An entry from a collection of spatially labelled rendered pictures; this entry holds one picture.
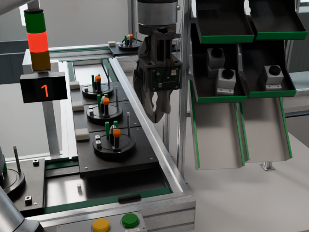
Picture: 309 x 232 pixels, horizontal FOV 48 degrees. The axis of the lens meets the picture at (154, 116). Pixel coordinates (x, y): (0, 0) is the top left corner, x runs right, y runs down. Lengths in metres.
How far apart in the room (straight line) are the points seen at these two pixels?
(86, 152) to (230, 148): 0.45
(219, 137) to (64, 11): 3.63
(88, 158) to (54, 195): 0.15
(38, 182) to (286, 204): 0.73
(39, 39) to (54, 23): 3.59
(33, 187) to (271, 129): 0.71
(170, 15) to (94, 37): 3.76
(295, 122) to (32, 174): 1.30
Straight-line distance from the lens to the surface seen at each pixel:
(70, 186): 1.10
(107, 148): 1.12
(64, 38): 4.57
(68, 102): 1.55
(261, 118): 1.13
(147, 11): 0.64
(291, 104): 1.86
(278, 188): 1.23
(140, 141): 1.19
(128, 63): 2.17
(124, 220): 0.88
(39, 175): 1.08
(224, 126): 1.07
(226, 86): 0.94
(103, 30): 4.33
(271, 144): 1.12
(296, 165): 1.36
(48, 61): 1.01
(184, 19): 0.96
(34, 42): 0.99
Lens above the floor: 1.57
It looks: 26 degrees down
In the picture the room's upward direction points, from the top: straight up
